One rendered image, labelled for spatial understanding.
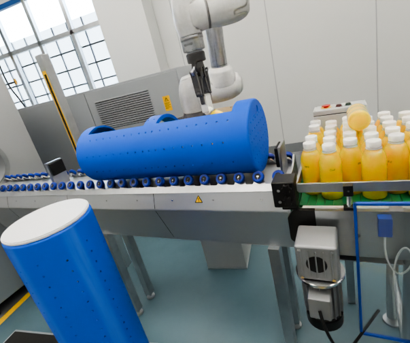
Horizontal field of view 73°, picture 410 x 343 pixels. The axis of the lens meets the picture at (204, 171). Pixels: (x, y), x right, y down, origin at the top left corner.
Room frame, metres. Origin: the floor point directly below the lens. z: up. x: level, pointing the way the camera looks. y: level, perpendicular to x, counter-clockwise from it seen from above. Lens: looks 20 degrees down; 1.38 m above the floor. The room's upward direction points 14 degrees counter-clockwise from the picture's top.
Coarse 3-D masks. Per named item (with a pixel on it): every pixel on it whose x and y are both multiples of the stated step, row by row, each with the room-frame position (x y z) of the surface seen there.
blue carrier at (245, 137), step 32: (96, 128) 1.42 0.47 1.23; (128, 128) 1.24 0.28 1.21; (160, 128) 1.13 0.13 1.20; (192, 128) 1.04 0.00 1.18; (224, 128) 0.97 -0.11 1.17; (256, 128) 1.01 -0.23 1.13; (96, 160) 1.27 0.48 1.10; (128, 160) 1.18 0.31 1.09; (160, 160) 1.09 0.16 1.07; (192, 160) 1.02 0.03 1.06; (224, 160) 0.96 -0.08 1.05; (256, 160) 0.95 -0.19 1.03
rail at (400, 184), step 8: (304, 184) 0.76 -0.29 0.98; (312, 184) 0.75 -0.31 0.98; (320, 184) 0.74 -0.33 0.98; (328, 184) 0.73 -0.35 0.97; (336, 184) 0.72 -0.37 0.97; (360, 184) 0.69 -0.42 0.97; (368, 184) 0.68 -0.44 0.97; (376, 184) 0.67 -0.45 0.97; (384, 184) 0.66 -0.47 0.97; (392, 184) 0.65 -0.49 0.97; (400, 184) 0.64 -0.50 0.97; (408, 184) 0.64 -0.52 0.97; (304, 192) 0.77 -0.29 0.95; (312, 192) 0.75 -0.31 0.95
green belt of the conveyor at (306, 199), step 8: (304, 200) 0.80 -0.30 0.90; (312, 200) 0.79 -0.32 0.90; (320, 200) 0.78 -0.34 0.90; (328, 200) 0.77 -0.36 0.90; (336, 200) 0.76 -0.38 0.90; (344, 200) 0.75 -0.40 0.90; (352, 200) 0.73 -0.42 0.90; (360, 200) 0.72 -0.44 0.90; (368, 200) 0.71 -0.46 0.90; (376, 200) 0.70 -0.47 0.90; (384, 200) 0.69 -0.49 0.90; (392, 200) 0.68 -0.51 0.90; (400, 200) 0.67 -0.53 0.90; (408, 200) 0.66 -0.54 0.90
